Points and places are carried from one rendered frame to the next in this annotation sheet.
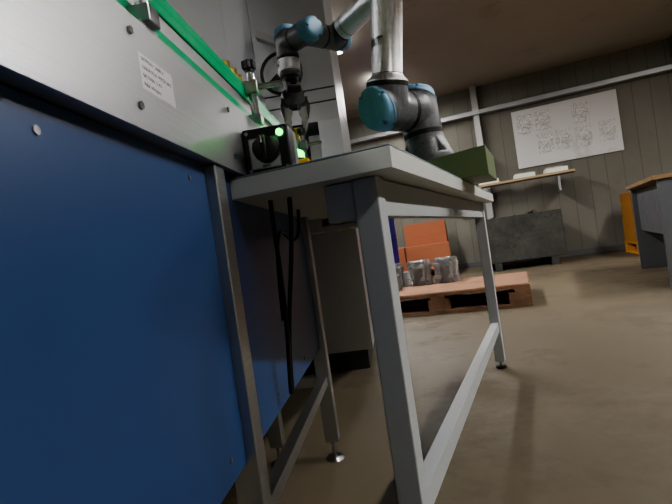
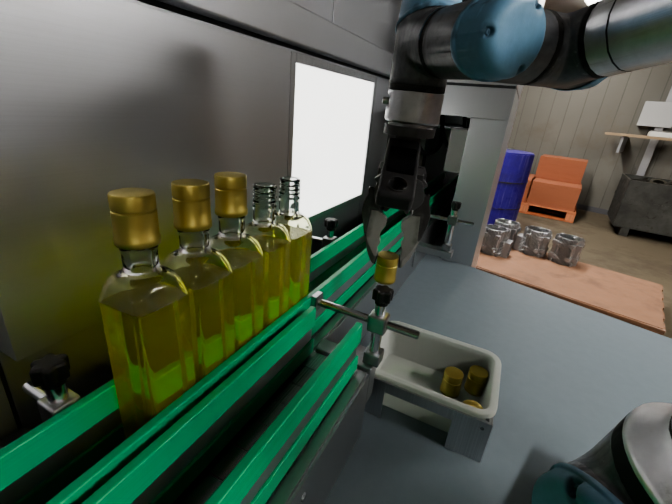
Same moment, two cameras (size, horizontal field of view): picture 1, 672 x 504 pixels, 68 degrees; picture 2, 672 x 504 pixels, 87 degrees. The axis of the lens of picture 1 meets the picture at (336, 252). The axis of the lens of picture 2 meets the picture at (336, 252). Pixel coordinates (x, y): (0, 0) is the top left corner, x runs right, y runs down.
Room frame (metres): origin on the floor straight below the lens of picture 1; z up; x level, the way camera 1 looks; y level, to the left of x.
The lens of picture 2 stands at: (1.15, -0.02, 1.24)
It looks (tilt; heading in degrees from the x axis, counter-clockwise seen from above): 22 degrees down; 18
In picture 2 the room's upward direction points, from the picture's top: 5 degrees clockwise
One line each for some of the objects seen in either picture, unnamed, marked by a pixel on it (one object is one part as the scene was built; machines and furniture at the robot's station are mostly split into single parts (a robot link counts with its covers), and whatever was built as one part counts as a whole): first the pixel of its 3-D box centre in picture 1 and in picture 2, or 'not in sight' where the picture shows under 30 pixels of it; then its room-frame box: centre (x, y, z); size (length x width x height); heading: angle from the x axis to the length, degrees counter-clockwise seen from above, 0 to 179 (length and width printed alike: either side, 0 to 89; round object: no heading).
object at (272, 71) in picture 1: (282, 74); not in sight; (2.42, 0.13, 1.49); 0.21 x 0.05 x 0.21; 84
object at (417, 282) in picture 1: (444, 282); (557, 268); (4.20, -0.87, 0.19); 1.38 x 0.96 x 0.39; 67
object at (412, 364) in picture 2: not in sight; (427, 378); (1.70, -0.03, 0.80); 0.22 x 0.17 x 0.09; 84
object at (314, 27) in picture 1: (308, 33); (490, 42); (1.62, -0.01, 1.32); 0.11 x 0.11 x 0.08; 41
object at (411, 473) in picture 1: (457, 317); not in sight; (1.47, -0.33, 0.36); 1.51 x 0.09 x 0.71; 157
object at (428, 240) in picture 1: (407, 252); (533, 182); (7.36, -1.05, 0.40); 1.43 x 1.12 x 0.80; 67
